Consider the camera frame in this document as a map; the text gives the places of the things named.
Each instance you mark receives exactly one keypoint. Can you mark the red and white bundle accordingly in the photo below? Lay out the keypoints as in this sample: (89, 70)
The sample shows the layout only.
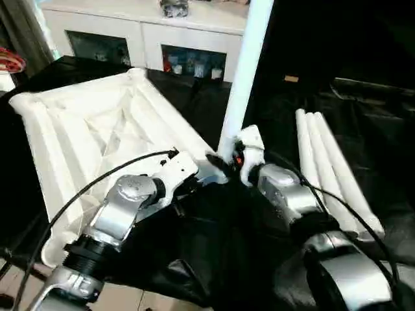
(11, 61)

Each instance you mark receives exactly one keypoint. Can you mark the white sideboard cabinet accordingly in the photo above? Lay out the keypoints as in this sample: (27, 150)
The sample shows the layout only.
(129, 29)

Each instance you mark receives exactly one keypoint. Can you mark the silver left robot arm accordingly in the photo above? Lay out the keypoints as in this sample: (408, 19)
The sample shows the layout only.
(129, 201)

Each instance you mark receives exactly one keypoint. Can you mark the white plastic table top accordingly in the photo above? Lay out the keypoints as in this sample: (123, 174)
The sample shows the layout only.
(81, 129)

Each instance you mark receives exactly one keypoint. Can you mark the small tan label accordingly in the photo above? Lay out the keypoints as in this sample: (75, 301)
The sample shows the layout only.
(291, 78)

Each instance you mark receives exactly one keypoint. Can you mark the white plastic table leg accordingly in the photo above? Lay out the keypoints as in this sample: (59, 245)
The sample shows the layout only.
(246, 64)
(325, 162)
(343, 162)
(308, 152)

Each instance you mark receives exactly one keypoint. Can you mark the dark glittery ornament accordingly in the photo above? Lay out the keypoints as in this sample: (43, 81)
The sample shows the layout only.
(174, 8)

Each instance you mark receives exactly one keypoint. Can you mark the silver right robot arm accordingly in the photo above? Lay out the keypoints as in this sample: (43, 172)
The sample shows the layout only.
(282, 191)

